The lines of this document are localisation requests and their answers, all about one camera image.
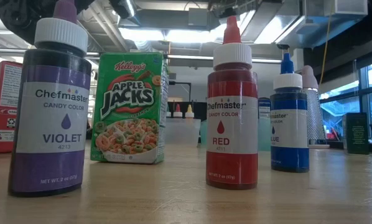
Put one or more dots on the green plastic bin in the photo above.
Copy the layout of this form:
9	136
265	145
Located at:
263	137

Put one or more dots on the grey ceiling box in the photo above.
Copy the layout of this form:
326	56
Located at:
198	17

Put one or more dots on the red cereal box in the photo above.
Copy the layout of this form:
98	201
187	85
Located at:
2	109

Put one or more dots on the blue candy color bottle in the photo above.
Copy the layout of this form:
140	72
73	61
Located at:
290	140

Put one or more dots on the red candy color bottle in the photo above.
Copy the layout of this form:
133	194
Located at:
177	110
232	124

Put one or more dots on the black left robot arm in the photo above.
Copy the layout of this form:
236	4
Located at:
33	15

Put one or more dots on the linear tube light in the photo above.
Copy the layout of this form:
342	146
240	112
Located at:
189	57

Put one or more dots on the ceiling light panel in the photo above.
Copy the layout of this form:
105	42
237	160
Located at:
173	35

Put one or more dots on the dark green box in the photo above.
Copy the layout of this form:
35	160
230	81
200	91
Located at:
357	133

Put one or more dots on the clear plastic bin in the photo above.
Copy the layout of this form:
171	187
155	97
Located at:
183	130

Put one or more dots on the black gantry frame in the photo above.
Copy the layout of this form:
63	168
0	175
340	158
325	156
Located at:
180	82

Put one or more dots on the green Apple Jacks cereal box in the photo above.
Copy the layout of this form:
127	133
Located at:
130	109

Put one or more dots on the silver ventilation duct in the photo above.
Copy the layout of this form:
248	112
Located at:
276	28

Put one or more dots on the violet candy color bottle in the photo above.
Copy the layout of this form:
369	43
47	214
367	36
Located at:
52	124

